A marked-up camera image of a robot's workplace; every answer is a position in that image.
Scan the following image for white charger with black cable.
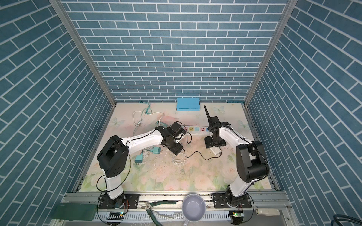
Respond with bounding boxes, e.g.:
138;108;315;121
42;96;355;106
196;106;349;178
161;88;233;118
184;148;222;161

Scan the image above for teal plug adapter with prongs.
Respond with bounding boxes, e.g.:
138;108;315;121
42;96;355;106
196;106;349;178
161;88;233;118
151;147;161;154

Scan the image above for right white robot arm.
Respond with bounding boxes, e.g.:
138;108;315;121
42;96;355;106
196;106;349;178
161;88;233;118
207;126;270;198

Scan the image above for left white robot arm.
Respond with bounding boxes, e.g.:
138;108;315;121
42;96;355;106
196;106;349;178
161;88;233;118
97;122;187;200

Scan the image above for white multicolour power strip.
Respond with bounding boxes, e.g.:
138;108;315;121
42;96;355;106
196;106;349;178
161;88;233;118
186;126;212;136

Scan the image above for teal square charger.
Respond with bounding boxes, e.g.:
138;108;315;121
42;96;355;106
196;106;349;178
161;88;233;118
134;154;143;164

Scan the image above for light blue box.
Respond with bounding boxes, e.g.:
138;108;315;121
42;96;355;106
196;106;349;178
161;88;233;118
176;98;200;111

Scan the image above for grey bowl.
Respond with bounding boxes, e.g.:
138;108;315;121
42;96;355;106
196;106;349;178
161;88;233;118
182;194;206;226

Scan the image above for beige small device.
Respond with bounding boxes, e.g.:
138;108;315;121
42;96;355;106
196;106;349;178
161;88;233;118
256;208;280;217

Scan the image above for dark green board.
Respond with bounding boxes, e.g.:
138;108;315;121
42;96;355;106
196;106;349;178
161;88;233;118
52;203;97;221

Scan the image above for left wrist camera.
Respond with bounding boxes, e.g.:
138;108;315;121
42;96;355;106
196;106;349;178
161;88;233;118
168;122;186;140

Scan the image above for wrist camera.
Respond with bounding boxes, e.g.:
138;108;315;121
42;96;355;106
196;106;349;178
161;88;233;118
204;106;231;132
168;122;186;140

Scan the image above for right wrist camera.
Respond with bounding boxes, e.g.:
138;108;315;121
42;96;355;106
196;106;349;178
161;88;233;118
204;106;231;132

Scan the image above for white power strip cord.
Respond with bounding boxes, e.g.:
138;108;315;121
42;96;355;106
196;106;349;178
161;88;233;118
132;110;170;136

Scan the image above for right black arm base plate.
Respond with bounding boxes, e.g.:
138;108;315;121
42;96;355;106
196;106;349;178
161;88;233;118
210;192;252;209

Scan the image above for green handled pliers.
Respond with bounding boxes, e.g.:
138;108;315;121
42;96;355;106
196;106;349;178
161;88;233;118
143;200;177;226

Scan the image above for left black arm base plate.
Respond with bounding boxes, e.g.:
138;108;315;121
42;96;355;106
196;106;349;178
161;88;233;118
98;194;140;210

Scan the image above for white slotted cable duct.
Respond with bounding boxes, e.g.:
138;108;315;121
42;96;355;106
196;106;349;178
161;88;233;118
92;211;231;223

